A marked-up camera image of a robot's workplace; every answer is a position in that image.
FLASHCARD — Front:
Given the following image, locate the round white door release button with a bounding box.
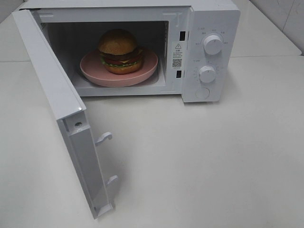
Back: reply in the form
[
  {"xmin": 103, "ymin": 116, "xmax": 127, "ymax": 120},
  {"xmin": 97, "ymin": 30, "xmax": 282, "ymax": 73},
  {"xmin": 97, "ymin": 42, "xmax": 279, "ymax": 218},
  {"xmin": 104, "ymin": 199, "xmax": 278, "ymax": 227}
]
[{"xmin": 195, "ymin": 87, "xmax": 210, "ymax": 100}]

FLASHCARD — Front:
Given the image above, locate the toy burger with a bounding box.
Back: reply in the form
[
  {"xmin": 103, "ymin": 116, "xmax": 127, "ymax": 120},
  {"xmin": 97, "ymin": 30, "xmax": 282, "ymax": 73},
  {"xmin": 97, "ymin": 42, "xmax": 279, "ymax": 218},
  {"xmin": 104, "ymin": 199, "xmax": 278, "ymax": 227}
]
[{"xmin": 97, "ymin": 29, "xmax": 144, "ymax": 75}]

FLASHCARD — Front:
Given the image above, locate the pink round plate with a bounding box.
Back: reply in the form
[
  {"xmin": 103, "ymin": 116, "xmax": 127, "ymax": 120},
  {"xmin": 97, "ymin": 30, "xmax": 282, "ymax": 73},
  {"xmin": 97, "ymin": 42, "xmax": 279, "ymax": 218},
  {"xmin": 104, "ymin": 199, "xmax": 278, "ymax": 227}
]
[{"xmin": 80, "ymin": 50, "xmax": 158, "ymax": 87}]

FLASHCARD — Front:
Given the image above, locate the white microwave door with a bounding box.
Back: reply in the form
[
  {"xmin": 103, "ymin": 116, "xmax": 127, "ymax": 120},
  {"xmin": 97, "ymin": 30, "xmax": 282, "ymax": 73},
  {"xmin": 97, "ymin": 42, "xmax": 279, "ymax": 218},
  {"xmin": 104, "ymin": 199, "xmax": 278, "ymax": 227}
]
[{"xmin": 12, "ymin": 9, "xmax": 118, "ymax": 219}]

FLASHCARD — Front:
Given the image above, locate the lower white microwave knob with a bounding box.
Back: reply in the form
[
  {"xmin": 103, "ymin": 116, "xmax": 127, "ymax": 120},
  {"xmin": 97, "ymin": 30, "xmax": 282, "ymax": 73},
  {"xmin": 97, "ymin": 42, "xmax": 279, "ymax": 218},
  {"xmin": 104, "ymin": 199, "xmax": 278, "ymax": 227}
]
[{"xmin": 199, "ymin": 66, "xmax": 217, "ymax": 83}]

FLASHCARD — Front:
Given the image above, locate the white microwave knob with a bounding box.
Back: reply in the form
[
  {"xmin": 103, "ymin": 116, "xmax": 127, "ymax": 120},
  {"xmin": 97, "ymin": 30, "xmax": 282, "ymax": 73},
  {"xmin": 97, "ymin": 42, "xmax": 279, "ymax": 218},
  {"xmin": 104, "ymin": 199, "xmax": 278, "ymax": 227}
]
[
  {"xmin": 203, "ymin": 34, "xmax": 223, "ymax": 55},
  {"xmin": 199, "ymin": 66, "xmax": 217, "ymax": 83}
]

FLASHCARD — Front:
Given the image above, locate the white microwave oven body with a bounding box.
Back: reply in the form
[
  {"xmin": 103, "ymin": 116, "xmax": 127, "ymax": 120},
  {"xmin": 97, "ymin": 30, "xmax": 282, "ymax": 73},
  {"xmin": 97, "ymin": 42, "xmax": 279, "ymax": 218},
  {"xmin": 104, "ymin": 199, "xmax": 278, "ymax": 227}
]
[{"xmin": 17, "ymin": 0, "xmax": 240, "ymax": 102}]

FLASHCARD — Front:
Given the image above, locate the glass microwave turntable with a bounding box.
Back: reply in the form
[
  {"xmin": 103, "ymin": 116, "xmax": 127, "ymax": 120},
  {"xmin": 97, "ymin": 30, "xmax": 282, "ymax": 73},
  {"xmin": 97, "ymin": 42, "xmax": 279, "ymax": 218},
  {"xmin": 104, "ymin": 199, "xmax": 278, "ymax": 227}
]
[{"xmin": 72, "ymin": 63, "xmax": 163, "ymax": 87}]

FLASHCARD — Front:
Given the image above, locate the upper white microwave knob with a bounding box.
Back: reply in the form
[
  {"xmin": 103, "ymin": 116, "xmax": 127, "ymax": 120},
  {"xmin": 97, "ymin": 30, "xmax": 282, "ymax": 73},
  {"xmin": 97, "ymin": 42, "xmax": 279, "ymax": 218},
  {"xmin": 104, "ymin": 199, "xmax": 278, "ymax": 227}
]
[{"xmin": 203, "ymin": 34, "xmax": 223, "ymax": 55}]

